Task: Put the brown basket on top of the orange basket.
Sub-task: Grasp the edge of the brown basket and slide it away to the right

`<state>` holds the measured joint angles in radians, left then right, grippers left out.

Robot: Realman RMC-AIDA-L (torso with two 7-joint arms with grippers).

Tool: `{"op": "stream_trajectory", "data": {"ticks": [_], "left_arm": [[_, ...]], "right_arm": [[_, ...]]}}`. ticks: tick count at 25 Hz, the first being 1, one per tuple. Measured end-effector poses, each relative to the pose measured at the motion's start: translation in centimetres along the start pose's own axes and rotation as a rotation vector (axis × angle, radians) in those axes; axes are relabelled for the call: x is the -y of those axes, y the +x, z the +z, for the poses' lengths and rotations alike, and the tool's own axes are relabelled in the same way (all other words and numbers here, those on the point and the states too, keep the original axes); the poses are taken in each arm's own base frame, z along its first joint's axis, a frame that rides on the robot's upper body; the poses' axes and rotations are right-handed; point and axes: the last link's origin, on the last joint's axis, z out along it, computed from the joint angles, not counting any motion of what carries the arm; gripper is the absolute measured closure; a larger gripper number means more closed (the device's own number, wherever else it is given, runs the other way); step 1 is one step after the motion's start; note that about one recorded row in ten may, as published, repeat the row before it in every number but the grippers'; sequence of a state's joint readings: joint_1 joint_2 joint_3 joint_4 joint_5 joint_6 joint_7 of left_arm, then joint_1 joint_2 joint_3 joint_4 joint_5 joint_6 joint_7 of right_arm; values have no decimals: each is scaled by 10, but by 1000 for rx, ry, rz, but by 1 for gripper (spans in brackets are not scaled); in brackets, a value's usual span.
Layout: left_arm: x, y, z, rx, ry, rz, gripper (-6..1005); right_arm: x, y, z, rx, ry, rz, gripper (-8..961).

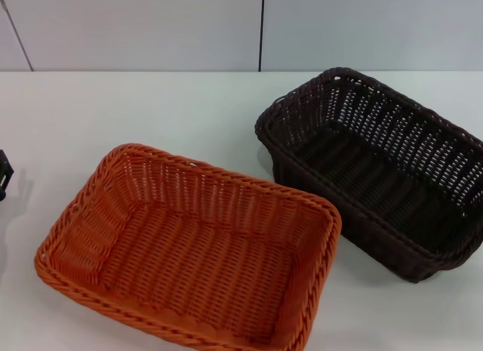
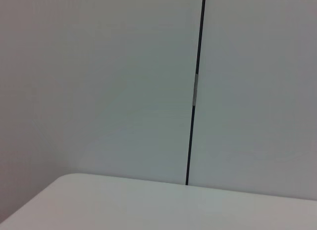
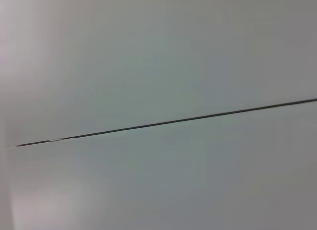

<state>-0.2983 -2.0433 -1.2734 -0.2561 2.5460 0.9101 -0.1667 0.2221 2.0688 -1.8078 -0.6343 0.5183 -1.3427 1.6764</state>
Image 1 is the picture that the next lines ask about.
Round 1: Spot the orange woven basket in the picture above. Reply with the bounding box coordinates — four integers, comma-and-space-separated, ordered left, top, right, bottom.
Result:
33, 142, 343, 351

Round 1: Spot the dark brown woven basket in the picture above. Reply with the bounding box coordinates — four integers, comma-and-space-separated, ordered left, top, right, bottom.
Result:
255, 66, 483, 286

